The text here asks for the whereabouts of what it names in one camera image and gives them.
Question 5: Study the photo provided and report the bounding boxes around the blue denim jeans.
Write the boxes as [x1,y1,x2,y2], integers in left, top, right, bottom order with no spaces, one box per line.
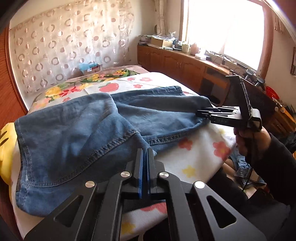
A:
[15,86,211,217]
[230,147,266,190]

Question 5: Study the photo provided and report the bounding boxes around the dark sleeved right forearm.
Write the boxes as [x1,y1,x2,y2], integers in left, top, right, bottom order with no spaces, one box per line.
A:
[251,135,295,206]

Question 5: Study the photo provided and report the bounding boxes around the person's right hand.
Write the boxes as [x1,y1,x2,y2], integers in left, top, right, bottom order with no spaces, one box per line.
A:
[234,127,271,157]

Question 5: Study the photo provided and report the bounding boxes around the wooden side cabinet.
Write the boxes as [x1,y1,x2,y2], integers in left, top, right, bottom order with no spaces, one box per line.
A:
[137,45,295,137]

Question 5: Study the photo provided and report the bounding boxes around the white strawberry print blanket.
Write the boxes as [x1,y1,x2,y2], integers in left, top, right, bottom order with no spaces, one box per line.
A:
[11,72,235,237]

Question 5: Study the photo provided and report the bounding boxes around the pink bottle on cabinet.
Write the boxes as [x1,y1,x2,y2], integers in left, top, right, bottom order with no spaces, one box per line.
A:
[190,43,200,56]

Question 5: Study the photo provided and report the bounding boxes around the white cup on cabinet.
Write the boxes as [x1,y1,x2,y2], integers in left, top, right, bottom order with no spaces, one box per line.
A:
[181,42,190,54]

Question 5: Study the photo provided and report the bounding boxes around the cardboard box on cabinet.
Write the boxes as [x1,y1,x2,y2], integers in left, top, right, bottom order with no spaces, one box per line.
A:
[151,37,174,48]

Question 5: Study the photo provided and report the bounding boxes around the floral bed cover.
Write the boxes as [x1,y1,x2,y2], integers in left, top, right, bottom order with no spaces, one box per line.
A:
[29,65,148,113]

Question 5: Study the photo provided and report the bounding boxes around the tied beige window curtain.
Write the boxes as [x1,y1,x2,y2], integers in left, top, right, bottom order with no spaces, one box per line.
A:
[154,0,167,36]

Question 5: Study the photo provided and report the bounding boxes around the tissue box with blue pack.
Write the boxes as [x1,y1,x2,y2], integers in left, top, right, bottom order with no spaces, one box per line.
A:
[79,62,102,75]

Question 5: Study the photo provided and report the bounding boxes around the yellow pikachu plush toy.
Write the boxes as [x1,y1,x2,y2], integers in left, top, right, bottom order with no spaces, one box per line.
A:
[0,123,17,185]

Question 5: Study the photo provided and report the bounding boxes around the circle pattern sheer curtain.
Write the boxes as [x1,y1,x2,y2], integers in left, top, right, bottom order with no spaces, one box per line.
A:
[10,1,134,95]

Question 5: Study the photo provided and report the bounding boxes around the window with wooden frame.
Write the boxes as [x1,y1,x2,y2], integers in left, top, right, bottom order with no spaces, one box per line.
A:
[179,1,273,78]

